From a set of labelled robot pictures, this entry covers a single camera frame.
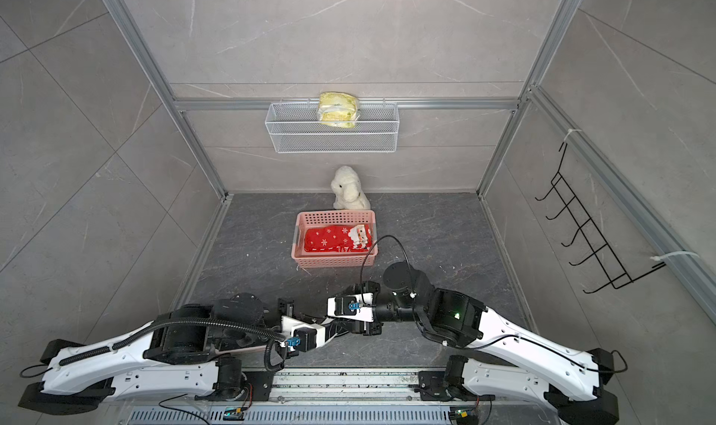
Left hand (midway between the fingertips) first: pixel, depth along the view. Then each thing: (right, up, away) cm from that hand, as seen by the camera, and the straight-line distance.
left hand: (327, 312), depth 56 cm
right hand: (+2, +1, +2) cm, 3 cm away
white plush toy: (+1, +30, +40) cm, 50 cm away
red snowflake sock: (-2, +12, +44) cm, 45 cm away
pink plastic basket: (-10, +5, +36) cm, 38 cm away
